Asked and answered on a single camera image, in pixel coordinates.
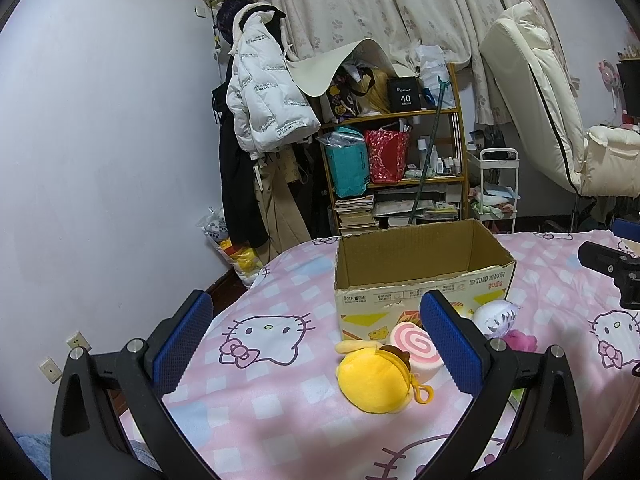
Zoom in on pink plush toy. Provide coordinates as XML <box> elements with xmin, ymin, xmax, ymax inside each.
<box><xmin>503</xmin><ymin>330</ymin><xmax>537</xmax><ymax>352</ymax></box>

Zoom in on white purple round plush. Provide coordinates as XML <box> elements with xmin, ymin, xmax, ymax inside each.
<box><xmin>472</xmin><ymin>300</ymin><xmax>518</xmax><ymax>339</ymax></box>

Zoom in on pink swirl roll plush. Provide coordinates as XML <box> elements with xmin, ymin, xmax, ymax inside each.
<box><xmin>390</xmin><ymin>322</ymin><xmax>444</xmax><ymax>382</ymax></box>

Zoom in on yellow plush toy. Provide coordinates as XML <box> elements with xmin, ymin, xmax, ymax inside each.
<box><xmin>335</xmin><ymin>340</ymin><xmax>435</xmax><ymax>415</ymax></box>

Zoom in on cream reclining chair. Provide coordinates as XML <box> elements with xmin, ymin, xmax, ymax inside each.
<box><xmin>480</xmin><ymin>1</ymin><xmax>639</xmax><ymax>198</ymax></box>

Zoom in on pink Hello Kitty bedsheet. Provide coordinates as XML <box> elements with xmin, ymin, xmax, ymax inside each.
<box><xmin>117</xmin><ymin>228</ymin><xmax>640</xmax><ymax>480</ymax></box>

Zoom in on white rolling cart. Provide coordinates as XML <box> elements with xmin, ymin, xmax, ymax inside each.
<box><xmin>468</xmin><ymin>148</ymin><xmax>521</xmax><ymax>233</ymax></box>

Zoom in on cardboard box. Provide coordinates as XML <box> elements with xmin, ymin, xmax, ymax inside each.
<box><xmin>334</xmin><ymin>219</ymin><xmax>516</xmax><ymax>342</ymax></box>

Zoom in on bag of plush toys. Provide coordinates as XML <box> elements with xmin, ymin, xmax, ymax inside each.
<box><xmin>198</xmin><ymin>208</ymin><xmax>262</xmax><ymax>288</ymax></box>

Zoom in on wooden shelf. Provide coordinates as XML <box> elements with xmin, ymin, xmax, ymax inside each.
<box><xmin>320</xmin><ymin>64</ymin><xmax>471</xmax><ymax>234</ymax></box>

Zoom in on black hanging coat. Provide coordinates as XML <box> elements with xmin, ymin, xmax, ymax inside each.
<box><xmin>212</xmin><ymin>58</ymin><xmax>269</xmax><ymax>248</ymax></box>

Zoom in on green pole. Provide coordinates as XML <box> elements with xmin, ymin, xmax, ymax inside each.
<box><xmin>409</xmin><ymin>77</ymin><xmax>450</xmax><ymax>226</ymax></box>

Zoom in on red patterned bag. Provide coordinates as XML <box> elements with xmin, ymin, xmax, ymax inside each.
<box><xmin>364</xmin><ymin>129</ymin><xmax>409</xmax><ymax>184</ymax></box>

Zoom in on stack of books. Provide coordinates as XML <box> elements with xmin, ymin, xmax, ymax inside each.
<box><xmin>334</xmin><ymin>194</ymin><xmax>378</xmax><ymax>235</ymax></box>

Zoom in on black box with 40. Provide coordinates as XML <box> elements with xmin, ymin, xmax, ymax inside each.
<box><xmin>387</xmin><ymin>77</ymin><xmax>421</xmax><ymax>113</ymax></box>

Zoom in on teal bag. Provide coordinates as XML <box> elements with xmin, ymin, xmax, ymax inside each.
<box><xmin>319</xmin><ymin>127</ymin><xmax>369</xmax><ymax>198</ymax></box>

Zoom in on beige hanging coat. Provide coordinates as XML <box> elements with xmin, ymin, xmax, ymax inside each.
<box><xmin>254</xmin><ymin>154</ymin><xmax>310</xmax><ymax>263</ymax></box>

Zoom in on white puffer jacket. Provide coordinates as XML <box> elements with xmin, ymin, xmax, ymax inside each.
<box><xmin>226</xmin><ymin>2</ymin><xmax>320</xmax><ymax>160</ymax></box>

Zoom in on cream mat on shelf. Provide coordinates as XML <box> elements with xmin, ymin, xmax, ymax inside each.
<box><xmin>284</xmin><ymin>38</ymin><xmax>414</xmax><ymax>98</ymax></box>

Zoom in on floral curtain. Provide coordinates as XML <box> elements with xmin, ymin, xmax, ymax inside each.
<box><xmin>270</xmin><ymin>0</ymin><xmax>564</xmax><ymax>125</ymax></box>

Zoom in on lower wall socket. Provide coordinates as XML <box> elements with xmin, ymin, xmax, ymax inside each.
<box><xmin>39</xmin><ymin>358</ymin><xmax>62</xmax><ymax>384</ymax></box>

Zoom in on wall socket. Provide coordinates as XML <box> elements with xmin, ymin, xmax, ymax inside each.
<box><xmin>66</xmin><ymin>330</ymin><xmax>91</xmax><ymax>351</ymax></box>
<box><xmin>39</xmin><ymin>358</ymin><xmax>62</xmax><ymax>384</ymax></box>

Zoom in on upper wall socket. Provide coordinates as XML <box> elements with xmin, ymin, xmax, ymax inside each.
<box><xmin>66</xmin><ymin>330</ymin><xmax>91</xmax><ymax>351</ymax></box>

